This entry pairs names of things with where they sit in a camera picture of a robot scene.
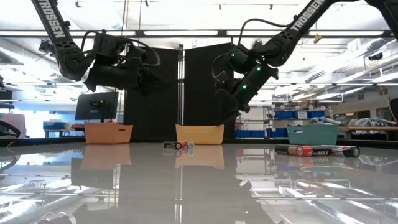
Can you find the black aluminium table frame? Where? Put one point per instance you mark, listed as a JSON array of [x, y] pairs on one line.
[[149, 140]]

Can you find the black overhead beam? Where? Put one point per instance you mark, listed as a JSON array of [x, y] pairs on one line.
[[186, 33]]

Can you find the metal shelf rack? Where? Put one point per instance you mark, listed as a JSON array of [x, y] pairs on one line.
[[269, 124]]

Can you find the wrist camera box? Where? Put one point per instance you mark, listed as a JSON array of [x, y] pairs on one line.
[[107, 45], [237, 59]]

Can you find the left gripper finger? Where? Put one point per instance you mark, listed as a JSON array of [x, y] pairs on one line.
[[150, 86], [150, 75]]

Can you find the blue box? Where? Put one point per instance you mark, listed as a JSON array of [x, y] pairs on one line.
[[54, 126]]

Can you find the black ceiling dome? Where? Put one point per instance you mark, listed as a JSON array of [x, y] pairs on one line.
[[375, 56]]

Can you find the black computer monitor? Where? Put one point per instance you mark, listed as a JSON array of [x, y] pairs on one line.
[[93, 105]]

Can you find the black hanging camera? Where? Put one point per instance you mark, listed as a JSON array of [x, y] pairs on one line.
[[45, 46]]

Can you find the wooden workbench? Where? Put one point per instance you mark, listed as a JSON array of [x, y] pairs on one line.
[[367, 128]]

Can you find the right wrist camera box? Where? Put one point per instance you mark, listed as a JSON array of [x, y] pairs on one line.
[[237, 59]]

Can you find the pink padded object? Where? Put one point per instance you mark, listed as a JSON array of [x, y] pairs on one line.
[[15, 119]]

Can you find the yellow plastic bin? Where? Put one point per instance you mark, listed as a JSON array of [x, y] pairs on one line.
[[199, 135]]

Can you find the yellow hanging hook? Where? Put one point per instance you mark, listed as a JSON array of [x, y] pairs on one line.
[[317, 39]]

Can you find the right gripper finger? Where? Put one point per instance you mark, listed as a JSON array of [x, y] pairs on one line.
[[242, 109], [226, 104]]

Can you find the red black battery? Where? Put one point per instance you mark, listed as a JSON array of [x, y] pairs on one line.
[[349, 152], [174, 145], [314, 151]]

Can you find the teal plastic bin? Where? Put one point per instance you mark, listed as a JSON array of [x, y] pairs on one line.
[[311, 135]]

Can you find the black chair armrest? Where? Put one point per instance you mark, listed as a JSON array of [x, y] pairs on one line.
[[12, 129]]

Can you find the orange plastic bin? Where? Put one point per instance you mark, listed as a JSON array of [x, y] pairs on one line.
[[107, 133]]

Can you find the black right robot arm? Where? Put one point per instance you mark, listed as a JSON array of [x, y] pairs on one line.
[[304, 18]]

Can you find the black folding screen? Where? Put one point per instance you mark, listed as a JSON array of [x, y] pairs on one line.
[[199, 77]]

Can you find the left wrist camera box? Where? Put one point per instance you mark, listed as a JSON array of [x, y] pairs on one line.
[[107, 45]]

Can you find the blue storage bin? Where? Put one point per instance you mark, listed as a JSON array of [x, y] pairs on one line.
[[284, 114], [316, 114], [248, 133], [278, 133]]

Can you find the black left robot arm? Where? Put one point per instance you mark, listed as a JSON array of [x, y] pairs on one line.
[[53, 25]]

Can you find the clear plastic wrapped items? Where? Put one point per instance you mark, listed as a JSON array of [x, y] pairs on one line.
[[376, 122]]

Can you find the white grey tube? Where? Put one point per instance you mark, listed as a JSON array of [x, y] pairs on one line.
[[325, 120]]

